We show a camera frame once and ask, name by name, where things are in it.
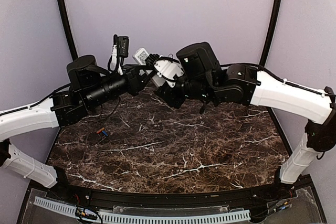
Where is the black frame post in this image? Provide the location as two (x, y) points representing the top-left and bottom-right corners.
(259, 0), (281, 67)
(57, 0), (78, 61)

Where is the white remote control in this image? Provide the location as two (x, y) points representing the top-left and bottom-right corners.
(132, 48), (167, 87)

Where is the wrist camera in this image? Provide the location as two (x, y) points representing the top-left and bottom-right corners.
(107, 34), (129, 75)
(147, 54), (184, 88)

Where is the left black frame post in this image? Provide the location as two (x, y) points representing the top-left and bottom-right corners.
(57, 0), (78, 61)

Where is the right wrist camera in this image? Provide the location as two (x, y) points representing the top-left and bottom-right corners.
(147, 54), (184, 88)

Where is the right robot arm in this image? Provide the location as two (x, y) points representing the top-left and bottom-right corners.
(146, 42), (335, 200)

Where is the white slotted cable duct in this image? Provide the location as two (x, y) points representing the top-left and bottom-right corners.
(34, 196), (251, 223)

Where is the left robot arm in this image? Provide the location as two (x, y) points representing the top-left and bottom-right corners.
(1, 55), (152, 201)

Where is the right black frame post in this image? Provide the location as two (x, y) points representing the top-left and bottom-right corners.
(259, 0), (281, 67)

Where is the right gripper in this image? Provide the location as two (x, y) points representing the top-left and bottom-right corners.
(152, 73), (217, 109)

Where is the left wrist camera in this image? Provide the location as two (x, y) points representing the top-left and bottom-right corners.
(107, 34), (129, 75)

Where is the black front rail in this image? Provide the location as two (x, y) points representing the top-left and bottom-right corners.
(58, 185), (280, 209)

